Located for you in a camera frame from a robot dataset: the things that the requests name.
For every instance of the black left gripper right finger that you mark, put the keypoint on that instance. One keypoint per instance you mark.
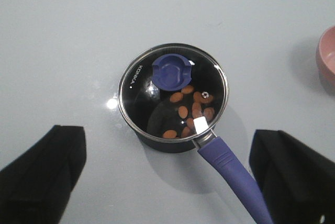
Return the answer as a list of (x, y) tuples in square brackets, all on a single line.
[(296, 181)]

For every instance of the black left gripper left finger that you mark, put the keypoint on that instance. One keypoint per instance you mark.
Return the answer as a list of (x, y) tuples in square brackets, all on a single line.
[(36, 187)]

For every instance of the orange ham slices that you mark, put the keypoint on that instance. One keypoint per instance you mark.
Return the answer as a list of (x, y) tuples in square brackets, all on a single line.
[(186, 105)]

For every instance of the pink bowl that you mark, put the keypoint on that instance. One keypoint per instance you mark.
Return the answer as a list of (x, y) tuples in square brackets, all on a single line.
[(325, 60)]

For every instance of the glass lid with blue knob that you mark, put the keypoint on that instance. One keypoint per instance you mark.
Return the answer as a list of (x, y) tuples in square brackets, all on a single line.
[(156, 74)]

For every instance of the dark blue saucepan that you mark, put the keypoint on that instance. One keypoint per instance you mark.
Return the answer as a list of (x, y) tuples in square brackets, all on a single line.
[(218, 154)]

